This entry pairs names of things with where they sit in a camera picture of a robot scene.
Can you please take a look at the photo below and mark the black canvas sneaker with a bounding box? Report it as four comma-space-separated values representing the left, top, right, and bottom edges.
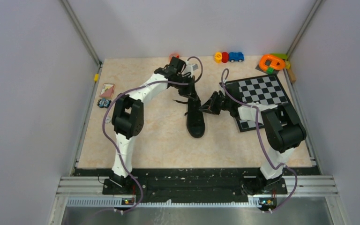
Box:
186, 99, 206, 138

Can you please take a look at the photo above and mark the purple cable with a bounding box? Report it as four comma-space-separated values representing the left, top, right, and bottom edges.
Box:
101, 56, 204, 215
221, 68, 298, 213

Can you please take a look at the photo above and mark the green toy block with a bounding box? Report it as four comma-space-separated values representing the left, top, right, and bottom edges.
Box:
271, 53, 288, 60

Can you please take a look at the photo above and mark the blue toy car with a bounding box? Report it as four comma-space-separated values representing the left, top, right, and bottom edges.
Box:
228, 52, 245, 62

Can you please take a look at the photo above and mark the red toy cylinder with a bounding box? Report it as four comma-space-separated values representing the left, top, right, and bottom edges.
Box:
222, 52, 229, 63

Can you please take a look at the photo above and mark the black shoelace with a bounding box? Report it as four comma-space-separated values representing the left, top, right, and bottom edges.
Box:
174, 100, 189, 116

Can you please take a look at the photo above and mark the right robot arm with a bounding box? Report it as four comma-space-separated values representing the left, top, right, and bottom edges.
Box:
199, 85, 307, 193

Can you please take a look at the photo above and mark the wooden block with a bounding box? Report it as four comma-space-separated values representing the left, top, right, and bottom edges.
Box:
287, 69, 297, 83

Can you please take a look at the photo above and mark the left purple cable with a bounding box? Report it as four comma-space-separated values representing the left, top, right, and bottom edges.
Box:
101, 56, 204, 215

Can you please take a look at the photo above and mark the small blue toy robot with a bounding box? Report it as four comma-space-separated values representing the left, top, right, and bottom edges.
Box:
97, 98, 112, 108

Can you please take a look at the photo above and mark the orange toy brick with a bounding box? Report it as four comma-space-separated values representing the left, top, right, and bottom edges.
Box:
169, 53, 180, 61

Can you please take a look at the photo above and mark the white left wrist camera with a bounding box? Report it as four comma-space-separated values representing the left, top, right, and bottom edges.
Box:
183, 62, 198, 76

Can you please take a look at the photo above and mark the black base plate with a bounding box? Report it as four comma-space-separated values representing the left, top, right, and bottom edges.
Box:
102, 167, 322, 204

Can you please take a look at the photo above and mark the black white checkerboard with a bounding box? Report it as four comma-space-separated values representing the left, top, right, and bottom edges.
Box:
220, 74, 301, 133

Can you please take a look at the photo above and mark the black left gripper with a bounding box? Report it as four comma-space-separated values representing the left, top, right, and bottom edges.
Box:
171, 75, 197, 100

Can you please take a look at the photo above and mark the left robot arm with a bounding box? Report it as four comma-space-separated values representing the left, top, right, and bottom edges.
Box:
110, 57, 205, 194

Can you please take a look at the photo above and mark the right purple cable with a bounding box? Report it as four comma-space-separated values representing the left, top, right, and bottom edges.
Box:
221, 68, 298, 213

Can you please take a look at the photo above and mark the pink tangram puzzle box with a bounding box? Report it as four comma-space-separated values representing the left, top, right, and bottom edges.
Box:
99, 83, 115, 99

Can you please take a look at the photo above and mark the yellow toy cylinder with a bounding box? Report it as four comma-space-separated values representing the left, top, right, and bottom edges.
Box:
214, 52, 223, 63

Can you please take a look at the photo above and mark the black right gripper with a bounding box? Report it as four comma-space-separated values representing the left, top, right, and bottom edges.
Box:
198, 91, 231, 116

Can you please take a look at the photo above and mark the orange plastic ring toy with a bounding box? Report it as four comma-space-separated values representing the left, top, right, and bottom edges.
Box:
258, 54, 286, 74

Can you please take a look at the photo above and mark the aluminium frame rail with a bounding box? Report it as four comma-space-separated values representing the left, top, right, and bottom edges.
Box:
58, 0, 102, 66

